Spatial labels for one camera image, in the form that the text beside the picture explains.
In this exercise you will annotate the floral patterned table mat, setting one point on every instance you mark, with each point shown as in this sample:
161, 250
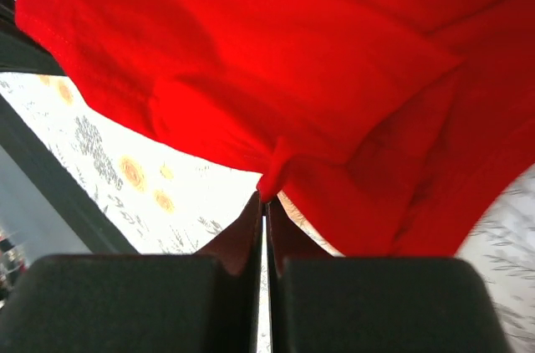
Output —
166, 201

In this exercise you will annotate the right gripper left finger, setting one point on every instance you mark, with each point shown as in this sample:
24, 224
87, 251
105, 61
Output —
201, 302

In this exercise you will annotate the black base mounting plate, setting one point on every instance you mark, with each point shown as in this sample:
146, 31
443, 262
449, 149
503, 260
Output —
44, 210

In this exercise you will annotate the red t shirt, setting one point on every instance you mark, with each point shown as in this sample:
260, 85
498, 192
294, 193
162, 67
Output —
392, 125

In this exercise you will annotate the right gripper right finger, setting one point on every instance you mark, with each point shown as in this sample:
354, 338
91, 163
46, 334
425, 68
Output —
323, 303

